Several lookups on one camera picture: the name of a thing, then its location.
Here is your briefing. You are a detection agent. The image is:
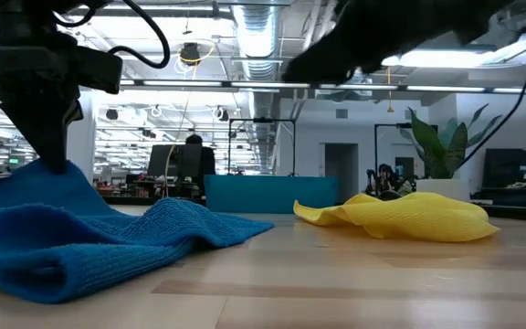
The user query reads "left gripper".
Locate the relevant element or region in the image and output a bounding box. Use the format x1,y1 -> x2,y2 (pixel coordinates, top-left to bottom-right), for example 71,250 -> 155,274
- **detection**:
0,0 -> 125,175

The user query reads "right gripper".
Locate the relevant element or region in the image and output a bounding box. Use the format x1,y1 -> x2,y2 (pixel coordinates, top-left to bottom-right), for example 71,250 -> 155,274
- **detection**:
283,0 -> 516,86

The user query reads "blue microfiber towel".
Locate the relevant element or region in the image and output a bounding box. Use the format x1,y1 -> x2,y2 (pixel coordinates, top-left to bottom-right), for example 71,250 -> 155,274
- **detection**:
0,158 -> 276,305

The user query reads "yellow microfiber towel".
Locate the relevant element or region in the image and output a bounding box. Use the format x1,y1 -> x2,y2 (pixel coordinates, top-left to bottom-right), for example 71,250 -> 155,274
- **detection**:
292,191 -> 501,242

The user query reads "teal plastic basket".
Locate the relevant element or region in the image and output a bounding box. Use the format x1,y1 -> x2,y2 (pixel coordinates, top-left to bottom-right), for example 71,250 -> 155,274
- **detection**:
204,175 -> 340,215

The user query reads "white pillar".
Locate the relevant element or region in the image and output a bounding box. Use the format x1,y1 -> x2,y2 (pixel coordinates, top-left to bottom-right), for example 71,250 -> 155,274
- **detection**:
65,89 -> 98,184

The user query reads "person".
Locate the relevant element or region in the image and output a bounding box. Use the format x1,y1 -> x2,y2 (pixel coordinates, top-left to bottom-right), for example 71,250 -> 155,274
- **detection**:
176,133 -> 217,189
372,163 -> 404,198

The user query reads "black computer monitor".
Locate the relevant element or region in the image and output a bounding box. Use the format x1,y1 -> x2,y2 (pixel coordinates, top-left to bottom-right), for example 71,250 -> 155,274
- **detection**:
147,143 -> 204,180

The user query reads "green plant in white pot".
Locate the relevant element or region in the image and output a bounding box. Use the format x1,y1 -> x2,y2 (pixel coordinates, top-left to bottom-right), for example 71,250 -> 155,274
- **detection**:
398,102 -> 504,203

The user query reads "black equipment cabinet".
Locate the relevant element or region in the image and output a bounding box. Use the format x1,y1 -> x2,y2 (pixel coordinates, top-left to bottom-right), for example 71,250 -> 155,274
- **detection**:
470,148 -> 526,209

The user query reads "yellow hanging cord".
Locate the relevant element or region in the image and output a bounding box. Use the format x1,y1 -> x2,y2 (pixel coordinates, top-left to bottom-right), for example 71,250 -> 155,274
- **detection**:
384,67 -> 395,114

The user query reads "silver ceiling duct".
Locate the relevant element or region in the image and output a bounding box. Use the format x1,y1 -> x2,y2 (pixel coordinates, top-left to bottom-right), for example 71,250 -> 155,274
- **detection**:
230,0 -> 283,175

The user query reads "black aluminium table frame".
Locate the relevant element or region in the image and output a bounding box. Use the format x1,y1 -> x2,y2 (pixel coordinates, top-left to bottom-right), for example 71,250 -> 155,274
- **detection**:
102,195 -> 526,224

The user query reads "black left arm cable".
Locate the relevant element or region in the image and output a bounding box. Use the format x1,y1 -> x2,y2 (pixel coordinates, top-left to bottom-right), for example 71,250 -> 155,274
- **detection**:
52,0 -> 172,70

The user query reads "black hanging cable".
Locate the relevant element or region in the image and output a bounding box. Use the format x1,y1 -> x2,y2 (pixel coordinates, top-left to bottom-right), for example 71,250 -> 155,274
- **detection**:
458,13 -> 526,166

